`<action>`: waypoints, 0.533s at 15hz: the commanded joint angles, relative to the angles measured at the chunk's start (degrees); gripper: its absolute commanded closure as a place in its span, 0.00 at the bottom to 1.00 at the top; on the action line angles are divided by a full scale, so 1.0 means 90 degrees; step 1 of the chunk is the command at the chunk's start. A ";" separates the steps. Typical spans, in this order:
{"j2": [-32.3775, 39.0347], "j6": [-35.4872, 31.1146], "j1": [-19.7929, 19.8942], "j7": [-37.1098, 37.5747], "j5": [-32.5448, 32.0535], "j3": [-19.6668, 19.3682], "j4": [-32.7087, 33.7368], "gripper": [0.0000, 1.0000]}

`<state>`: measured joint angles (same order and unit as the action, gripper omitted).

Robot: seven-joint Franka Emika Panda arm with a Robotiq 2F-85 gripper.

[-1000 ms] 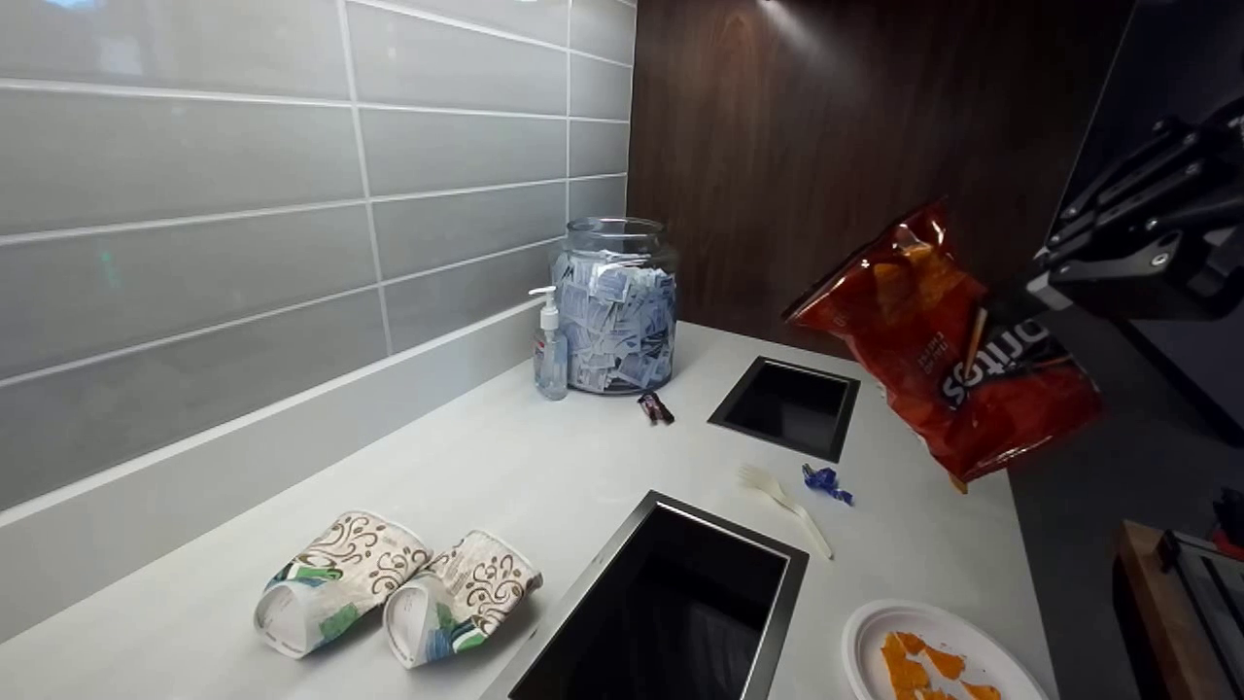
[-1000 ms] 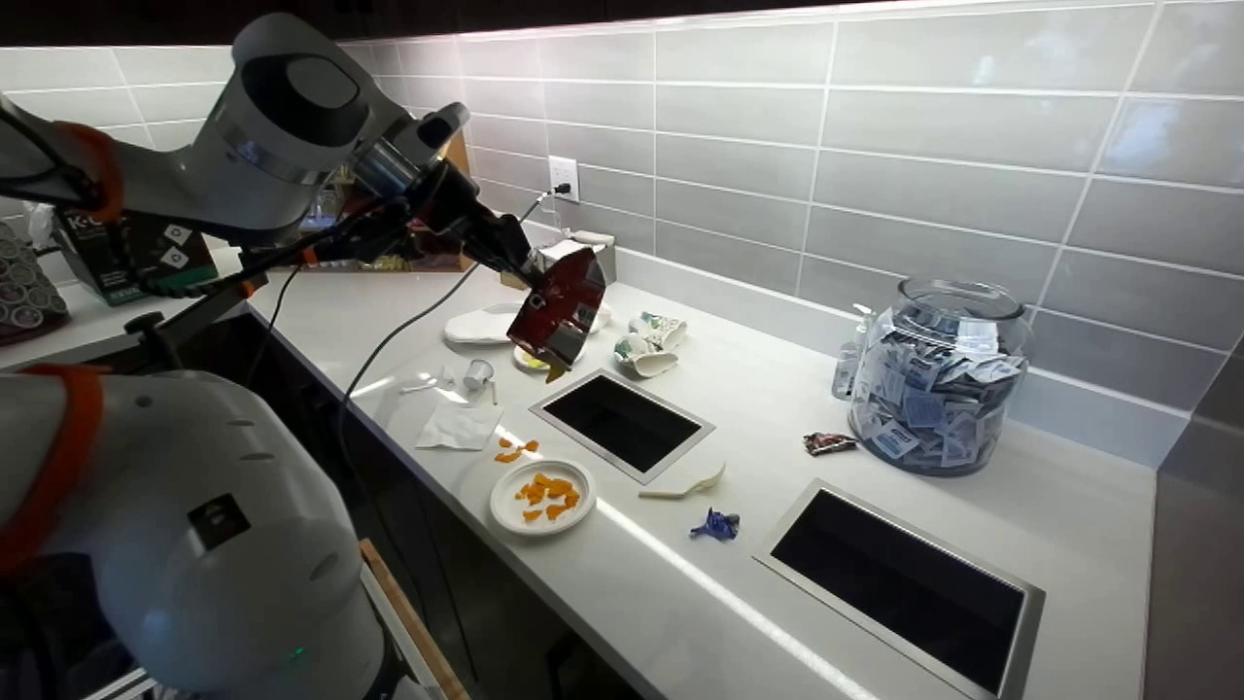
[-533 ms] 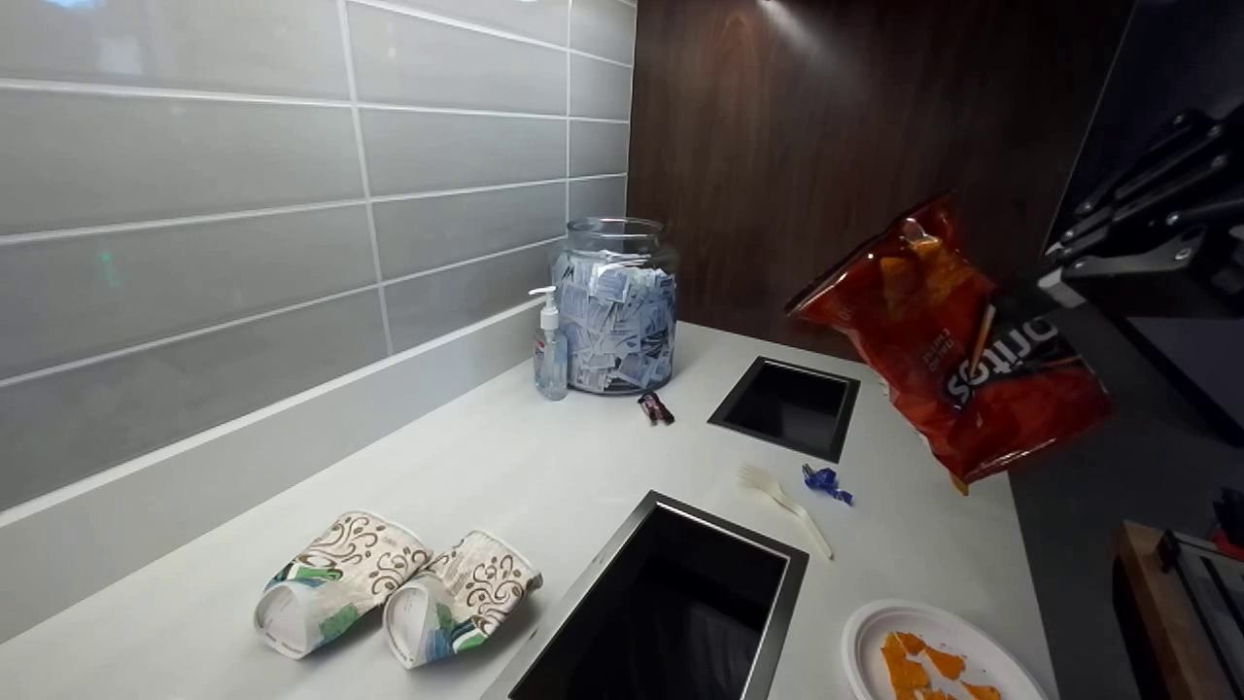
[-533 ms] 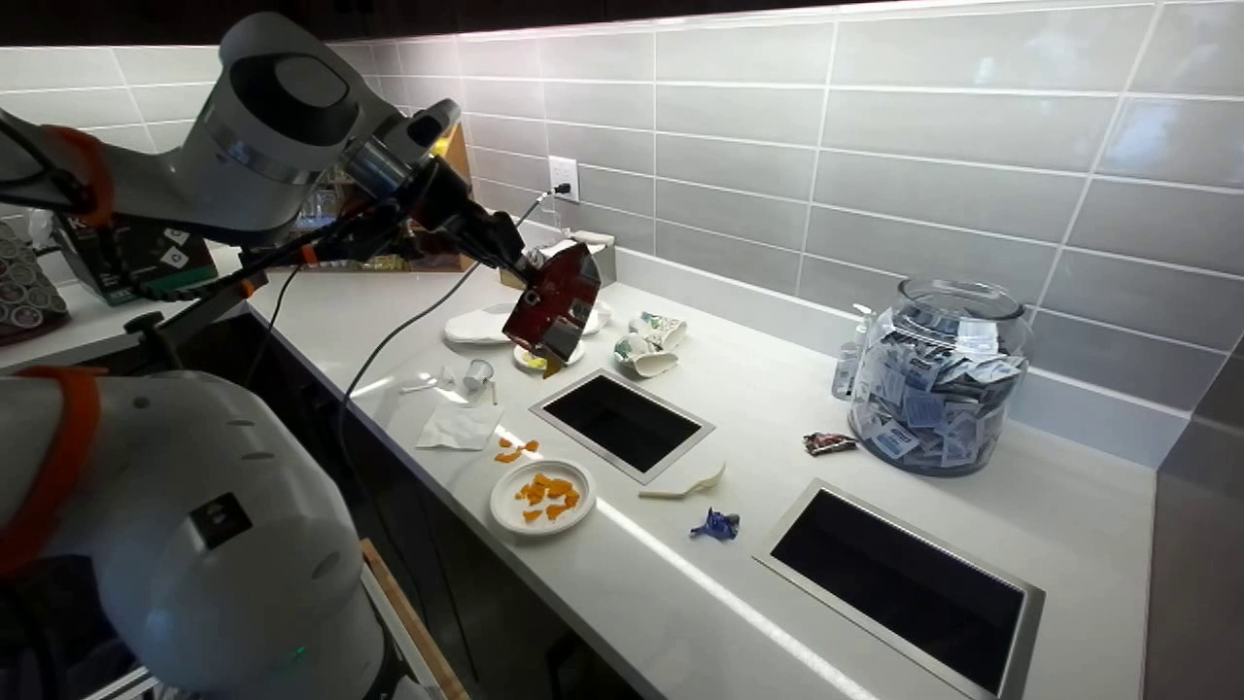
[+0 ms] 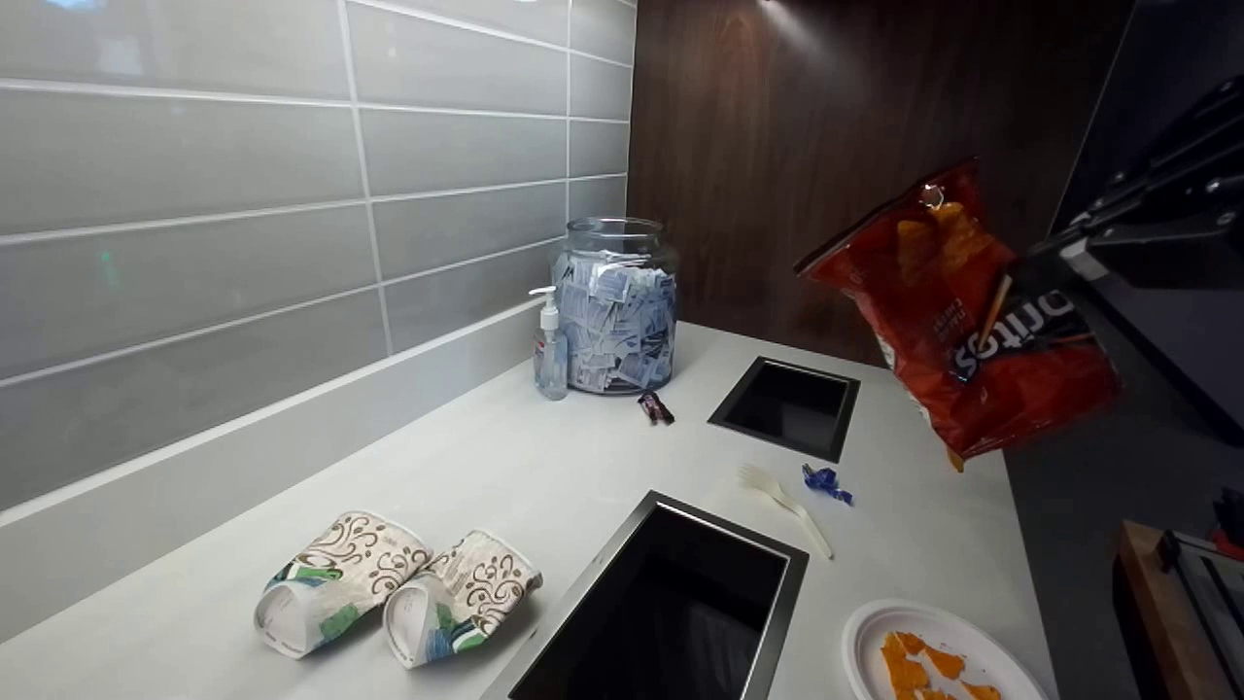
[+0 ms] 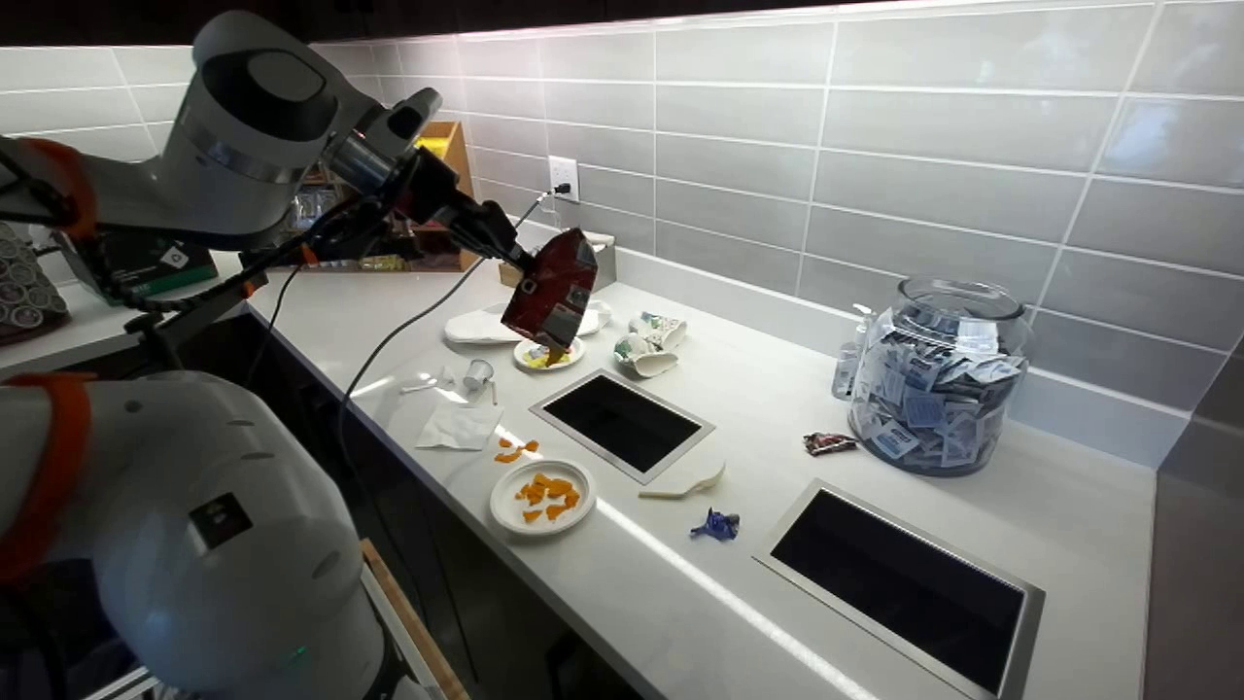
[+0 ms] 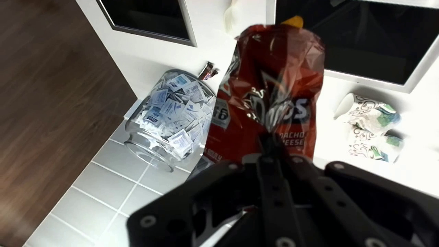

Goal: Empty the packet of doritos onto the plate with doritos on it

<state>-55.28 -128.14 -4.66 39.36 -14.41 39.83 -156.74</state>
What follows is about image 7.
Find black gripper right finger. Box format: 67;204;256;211
273;135;439;247

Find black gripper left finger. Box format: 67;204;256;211
126;135;281;247

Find red doritos packet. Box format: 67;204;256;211
203;15;326;166

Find left bag of nuts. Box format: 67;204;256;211
348;127;406;164

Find bag of nuts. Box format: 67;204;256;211
333;91;402;130
348;127;406;164

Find right bag of nuts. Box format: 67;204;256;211
333;91;402;130

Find glass jar of packets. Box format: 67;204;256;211
122;67;218;172

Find dark side panel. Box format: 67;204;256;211
0;0;138;247

